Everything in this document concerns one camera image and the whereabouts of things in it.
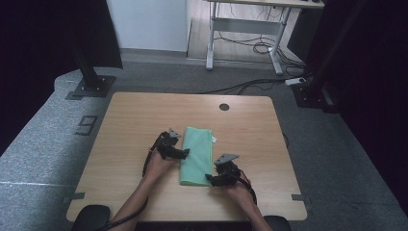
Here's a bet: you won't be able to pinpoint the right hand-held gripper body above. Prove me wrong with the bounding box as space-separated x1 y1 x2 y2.
213 153 242 187

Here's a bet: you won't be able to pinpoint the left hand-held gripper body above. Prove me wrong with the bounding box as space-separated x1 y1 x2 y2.
156 128 182 161

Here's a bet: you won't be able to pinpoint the green cloth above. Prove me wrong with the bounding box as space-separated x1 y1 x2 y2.
179 126 217 187

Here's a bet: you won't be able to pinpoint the person's right hand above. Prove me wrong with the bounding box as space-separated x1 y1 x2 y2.
223 182 257 209

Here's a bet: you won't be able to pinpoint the person's left hand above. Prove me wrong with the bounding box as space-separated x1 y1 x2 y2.
143 148 177 185

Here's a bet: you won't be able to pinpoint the black chair armrest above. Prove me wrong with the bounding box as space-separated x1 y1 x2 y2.
70 204 112 231
263 215 293 231

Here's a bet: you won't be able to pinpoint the grey tape strip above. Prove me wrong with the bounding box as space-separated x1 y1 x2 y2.
61 192 87 205
291 193 313 205

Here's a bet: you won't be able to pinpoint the grey floor socket plate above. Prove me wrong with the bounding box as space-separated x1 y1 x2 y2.
74 115 99 137

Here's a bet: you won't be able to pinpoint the black metal stand with base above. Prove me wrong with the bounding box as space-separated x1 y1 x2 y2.
71 32 117 98
291 0 370 114

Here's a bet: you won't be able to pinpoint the white power strip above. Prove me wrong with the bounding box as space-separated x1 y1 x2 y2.
284 77 307 87

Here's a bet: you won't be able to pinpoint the black curtain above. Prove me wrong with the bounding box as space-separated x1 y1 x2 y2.
0 0 124 158
306 0 408 215

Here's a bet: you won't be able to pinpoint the black computer case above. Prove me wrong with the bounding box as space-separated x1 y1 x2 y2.
286 8 322 63

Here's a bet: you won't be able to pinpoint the black cables on floor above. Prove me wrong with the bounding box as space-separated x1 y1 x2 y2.
197 71 311 96

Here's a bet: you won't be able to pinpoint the tangled black cables under desk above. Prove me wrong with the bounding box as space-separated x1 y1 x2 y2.
214 3 306 70

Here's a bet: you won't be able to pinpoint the white frame desk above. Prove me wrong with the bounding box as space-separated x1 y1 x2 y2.
204 0 325 77

